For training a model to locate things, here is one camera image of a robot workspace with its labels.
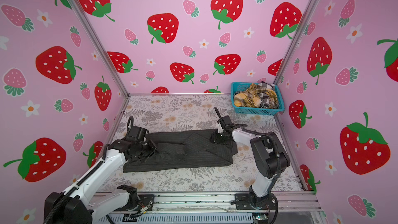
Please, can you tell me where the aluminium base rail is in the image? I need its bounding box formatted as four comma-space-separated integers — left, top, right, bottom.
58, 191, 327, 224

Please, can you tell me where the grey white shirt in basket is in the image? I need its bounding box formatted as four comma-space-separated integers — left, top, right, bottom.
258, 82, 279, 109

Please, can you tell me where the aluminium right corner post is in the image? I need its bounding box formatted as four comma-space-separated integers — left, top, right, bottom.
274, 0, 320, 84

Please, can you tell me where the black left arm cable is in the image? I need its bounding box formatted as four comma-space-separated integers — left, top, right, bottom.
43, 116, 134, 224

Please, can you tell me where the dark grey pinstriped shirt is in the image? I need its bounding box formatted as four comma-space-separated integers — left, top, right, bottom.
123, 129, 238, 173

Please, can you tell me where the teal plastic basket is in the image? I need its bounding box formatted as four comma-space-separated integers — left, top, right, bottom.
231, 82, 285, 116

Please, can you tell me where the aluminium left corner post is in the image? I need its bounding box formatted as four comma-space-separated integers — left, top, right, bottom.
51, 0, 130, 99

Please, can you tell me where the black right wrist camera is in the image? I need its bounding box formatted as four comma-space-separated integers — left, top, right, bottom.
217, 115, 235, 133

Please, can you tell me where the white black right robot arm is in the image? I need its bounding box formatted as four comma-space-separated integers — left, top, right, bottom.
210, 128, 290, 209

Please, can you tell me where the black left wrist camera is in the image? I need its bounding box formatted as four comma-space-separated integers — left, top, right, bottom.
125, 126, 148, 144

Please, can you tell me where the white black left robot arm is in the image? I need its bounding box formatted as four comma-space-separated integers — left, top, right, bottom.
44, 140, 154, 224

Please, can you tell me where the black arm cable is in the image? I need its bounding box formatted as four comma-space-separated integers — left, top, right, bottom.
214, 106, 282, 224
43, 116, 134, 224

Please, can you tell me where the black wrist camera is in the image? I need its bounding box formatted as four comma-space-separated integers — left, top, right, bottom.
217, 115, 235, 133
125, 126, 148, 144

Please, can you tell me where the aluminium corner post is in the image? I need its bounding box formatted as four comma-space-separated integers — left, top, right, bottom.
51, 0, 130, 99
274, 0, 320, 84

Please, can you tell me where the yellow plaid shirt in basket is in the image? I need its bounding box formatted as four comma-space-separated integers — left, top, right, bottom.
233, 84, 261, 108

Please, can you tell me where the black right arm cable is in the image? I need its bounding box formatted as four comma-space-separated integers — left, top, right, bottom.
214, 106, 282, 224

